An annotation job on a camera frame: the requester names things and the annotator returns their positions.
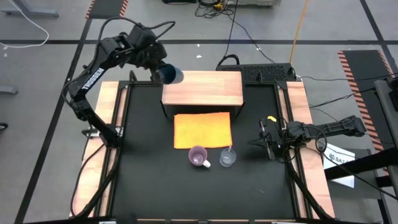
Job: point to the clear plastic cup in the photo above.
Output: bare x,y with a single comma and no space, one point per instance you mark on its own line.
227,157

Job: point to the grey equipment base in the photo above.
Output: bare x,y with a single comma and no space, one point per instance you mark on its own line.
253,2

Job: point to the yellow orange cloth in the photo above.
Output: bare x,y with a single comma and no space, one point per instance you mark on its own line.
202,130

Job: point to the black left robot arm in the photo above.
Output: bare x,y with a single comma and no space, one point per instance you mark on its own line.
93,77

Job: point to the wooden shelf with black legs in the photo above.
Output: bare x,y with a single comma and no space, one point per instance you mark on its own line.
202,88

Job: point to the black hazard-striped floor mat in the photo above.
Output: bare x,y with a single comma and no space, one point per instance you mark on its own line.
107,8
363,71

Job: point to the light wooden side board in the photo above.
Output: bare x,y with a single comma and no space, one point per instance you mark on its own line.
109,96
318,186

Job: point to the dark blue plastic cup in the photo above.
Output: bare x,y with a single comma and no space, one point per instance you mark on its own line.
172,74

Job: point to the white paper sign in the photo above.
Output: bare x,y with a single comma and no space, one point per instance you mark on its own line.
337,158

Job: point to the black metal table frame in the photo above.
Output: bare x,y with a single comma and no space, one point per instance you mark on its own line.
140,84

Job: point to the grey desk leg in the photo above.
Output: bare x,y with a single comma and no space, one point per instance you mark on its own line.
31,13

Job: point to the yellow tape tag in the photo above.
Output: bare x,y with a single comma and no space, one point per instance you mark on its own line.
272,118

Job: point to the black metal beam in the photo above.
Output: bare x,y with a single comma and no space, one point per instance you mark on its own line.
360,165

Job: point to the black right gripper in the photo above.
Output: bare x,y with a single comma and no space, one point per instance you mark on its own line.
278,140

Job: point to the purple white ceramic mug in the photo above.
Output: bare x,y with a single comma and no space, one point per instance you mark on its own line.
197,155

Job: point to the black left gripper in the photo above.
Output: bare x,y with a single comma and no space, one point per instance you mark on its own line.
146,49

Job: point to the grey furniture foot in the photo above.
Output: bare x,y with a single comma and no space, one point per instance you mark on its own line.
7,89

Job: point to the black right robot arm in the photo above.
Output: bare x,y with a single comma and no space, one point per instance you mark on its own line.
335,127

